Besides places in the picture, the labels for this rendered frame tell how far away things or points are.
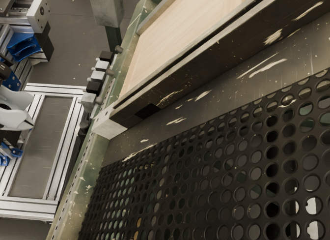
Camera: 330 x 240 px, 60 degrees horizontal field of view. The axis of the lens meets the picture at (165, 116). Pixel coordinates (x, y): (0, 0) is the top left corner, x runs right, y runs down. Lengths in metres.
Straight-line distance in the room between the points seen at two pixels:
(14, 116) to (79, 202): 0.46
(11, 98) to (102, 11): 1.02
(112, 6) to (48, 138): 0.88
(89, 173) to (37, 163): 0.91
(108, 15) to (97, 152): 0.77
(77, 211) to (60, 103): 1.18
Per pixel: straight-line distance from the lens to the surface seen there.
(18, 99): 0.53
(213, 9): 0.79
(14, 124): 0.53
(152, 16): 1.18
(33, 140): 1.89
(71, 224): 0.90
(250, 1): 0.54
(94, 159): 0.95
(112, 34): 1.61
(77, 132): 1.20
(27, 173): 1.81
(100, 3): 1.47
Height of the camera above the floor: 1.74
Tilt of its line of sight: 58 degrees down
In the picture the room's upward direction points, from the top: straight up
